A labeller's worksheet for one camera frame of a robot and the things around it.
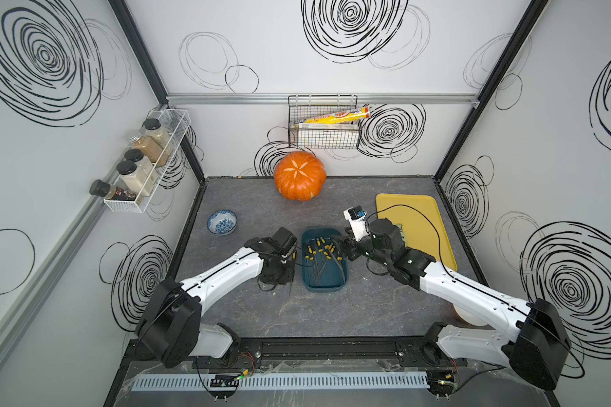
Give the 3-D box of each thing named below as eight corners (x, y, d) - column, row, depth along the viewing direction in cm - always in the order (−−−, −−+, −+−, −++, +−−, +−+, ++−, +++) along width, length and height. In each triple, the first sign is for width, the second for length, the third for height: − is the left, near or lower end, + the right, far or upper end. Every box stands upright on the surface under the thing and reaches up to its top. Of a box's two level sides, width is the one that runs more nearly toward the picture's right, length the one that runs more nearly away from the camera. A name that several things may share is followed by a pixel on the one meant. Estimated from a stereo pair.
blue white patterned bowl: (207, 236, 101) (204, 230, 98) (213, 215, 108) (211, 209, 105) (235, 236, 101) (233, 230, 98) (240, 215, 108) (238, 209, 105)
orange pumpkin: (273, 199, 114) (269, 175, 102) (289, 172, 125) (287, 147, 114) (313, 210, 110) (314, 186, 98) (325, 181, 121) (327, 156, 110)
